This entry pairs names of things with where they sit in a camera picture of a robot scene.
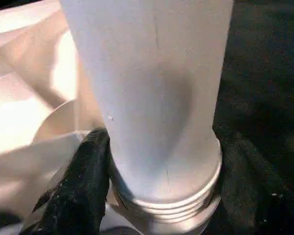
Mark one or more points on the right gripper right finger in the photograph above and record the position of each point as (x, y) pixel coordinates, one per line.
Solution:
(259, 208)

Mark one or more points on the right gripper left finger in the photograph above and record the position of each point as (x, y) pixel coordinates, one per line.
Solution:
(76, 191)

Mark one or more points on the white plastic table top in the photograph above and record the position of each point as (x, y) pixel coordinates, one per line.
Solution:
(19, 98)

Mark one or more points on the white plastic table leg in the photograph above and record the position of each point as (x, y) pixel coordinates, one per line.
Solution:
(149, 98)

